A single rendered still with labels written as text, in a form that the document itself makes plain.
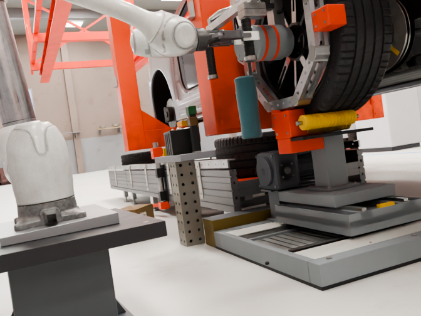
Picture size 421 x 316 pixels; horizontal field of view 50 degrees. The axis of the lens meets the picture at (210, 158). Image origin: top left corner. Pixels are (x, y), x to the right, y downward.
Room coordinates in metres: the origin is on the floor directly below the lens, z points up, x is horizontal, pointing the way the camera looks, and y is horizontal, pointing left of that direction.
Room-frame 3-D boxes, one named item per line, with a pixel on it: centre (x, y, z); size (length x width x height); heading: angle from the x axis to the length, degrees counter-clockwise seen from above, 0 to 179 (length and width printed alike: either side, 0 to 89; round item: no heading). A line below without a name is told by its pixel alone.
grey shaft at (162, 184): (3.30, 0.38, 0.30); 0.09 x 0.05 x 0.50; 23
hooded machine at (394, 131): (7.47, -2.98, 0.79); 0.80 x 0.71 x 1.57; 26
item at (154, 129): (4.14, 0.34, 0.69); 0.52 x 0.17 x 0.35; 113
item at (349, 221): (1.86, -0.52, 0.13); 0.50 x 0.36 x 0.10; 23
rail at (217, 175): (3.41, 0.36, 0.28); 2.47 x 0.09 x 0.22; 23
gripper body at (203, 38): (1.54, -0.04, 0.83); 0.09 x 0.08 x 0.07; 113
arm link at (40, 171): (1.26, 0.48, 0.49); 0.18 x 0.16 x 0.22; 28
